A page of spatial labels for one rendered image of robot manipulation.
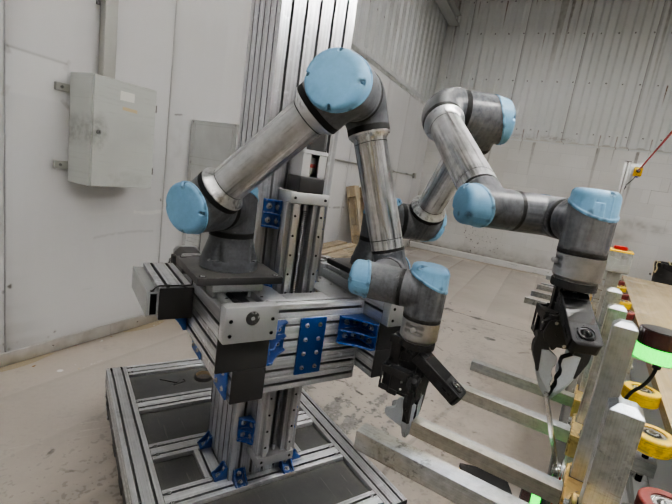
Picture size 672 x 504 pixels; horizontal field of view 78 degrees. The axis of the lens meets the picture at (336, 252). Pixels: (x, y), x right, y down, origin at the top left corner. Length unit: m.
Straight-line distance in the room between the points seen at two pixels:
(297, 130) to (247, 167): 0.13
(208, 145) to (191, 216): 2.37
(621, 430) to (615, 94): 8.52
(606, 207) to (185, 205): 0.79
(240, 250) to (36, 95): 1.92
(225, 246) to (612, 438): 0.86
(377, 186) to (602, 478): 0.63
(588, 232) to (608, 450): 0.33
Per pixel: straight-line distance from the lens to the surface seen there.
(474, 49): 9.35
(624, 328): 0.82
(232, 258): 1.09
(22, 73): 2.80
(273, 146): 0.88
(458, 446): 0.91
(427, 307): 0.81
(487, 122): 1.12
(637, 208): 8.84
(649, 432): 1.12
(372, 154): 0.94
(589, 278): 0.78
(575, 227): 0.78
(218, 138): 3.24
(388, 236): 0.93
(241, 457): 1.66
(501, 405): 1.12
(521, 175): 8.77
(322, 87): 0.82
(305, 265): 1.33
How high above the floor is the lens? 1.33
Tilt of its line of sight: 11 degrees down
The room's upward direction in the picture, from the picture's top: 9 degrees clockwise
